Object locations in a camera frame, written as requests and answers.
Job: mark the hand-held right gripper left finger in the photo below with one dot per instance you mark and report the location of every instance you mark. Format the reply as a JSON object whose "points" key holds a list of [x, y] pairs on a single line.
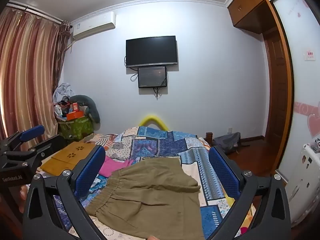
{"points": [[90, 172]]}

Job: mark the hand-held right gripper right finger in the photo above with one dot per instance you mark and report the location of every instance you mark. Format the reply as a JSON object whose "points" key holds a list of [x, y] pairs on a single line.
{"points": [[223, 172]]}

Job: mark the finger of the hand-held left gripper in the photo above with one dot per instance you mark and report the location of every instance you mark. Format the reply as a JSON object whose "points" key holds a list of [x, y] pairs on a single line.
{"points": [[50, 146], [32, 131]]}

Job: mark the khaki pants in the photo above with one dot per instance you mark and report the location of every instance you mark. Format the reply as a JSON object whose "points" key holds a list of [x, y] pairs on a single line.
{"points": [[150, 192]]}

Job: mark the person's left hand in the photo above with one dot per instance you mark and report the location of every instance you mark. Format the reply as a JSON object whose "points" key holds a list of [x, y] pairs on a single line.
{"points": [[23, 192]]}

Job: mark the brown cardboard box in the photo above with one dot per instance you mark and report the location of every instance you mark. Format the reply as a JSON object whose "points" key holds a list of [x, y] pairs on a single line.
{"points": [[67, 155]]}

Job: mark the pink cloth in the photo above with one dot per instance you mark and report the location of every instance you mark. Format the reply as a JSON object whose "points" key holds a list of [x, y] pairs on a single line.
{"points": [[112, 166]]}

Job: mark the grey bag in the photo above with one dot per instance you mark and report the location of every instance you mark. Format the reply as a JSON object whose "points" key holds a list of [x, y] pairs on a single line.
{"points": [[227, 142]]}

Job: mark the green patterned storage box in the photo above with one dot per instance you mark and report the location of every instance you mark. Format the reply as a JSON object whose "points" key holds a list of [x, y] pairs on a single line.
{"points": [[76, 128]]}

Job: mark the orange striped cloth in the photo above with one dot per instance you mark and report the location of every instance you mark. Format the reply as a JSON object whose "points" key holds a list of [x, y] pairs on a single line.
{"points": [[103, 140]]}

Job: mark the wooden bedpost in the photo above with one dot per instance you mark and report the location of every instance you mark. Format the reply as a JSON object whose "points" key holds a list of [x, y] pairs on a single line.
{"points": [[209, 137]]}

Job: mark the orange box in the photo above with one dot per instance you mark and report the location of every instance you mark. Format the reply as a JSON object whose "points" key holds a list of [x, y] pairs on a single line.
{"points": [[76, 115]]}

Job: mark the white crumpled cloth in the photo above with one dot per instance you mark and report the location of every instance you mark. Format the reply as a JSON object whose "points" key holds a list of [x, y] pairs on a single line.
{"points": [[62, 92]]}

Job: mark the blue patchwork quilt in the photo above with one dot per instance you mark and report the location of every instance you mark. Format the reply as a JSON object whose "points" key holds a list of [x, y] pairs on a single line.
{"points": [[175, 145]]}

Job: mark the striped red gold curtain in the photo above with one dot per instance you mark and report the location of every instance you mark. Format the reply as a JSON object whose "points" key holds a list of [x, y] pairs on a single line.
{"points": [[25, 75]]}

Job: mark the grey long pillow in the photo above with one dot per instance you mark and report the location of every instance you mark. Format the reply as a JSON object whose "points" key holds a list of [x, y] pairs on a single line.
{"points": [[93, 110]]}

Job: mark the orange colourful blanket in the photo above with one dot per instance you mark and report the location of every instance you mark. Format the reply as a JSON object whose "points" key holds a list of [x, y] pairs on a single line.
{"points": [[246, 226]]}

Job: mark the yellow foam tube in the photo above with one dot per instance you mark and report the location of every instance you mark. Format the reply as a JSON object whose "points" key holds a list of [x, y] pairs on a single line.
{"points": [[153, 120]]}

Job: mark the brown lace curtain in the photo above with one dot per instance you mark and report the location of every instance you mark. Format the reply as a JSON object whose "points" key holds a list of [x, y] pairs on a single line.
{"points": [[62, 50]]}

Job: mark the wooden door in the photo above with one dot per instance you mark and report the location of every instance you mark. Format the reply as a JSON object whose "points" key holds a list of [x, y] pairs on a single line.
{"points": [[276, 87]]}

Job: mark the white sliding wardrobe door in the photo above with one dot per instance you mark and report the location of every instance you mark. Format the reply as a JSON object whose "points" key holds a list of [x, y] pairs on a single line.
{"points": [[302, 92]]}

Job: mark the curtain rod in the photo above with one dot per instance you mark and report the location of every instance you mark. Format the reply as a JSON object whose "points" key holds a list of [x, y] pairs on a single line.
{"points": [[35, 11]]}

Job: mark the white air conditioner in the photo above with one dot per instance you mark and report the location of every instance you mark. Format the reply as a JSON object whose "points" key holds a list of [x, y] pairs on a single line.
{"points": [[93, 26]]}

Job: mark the wooden overhead cabinet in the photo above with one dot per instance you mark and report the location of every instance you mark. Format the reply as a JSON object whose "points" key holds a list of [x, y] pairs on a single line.
{"points": [[252, 2]]}

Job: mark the white wall socket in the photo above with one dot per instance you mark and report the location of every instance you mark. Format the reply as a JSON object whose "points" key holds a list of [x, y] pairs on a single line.
{"points": [[229, 130]]}

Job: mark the small black wall monitor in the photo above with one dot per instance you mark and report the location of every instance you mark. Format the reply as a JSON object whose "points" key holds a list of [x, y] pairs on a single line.
{"points": [[152, 77]]}

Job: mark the black wall television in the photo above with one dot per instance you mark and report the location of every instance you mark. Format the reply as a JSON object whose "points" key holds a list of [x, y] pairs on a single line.
{"points": [[151, 51]]}

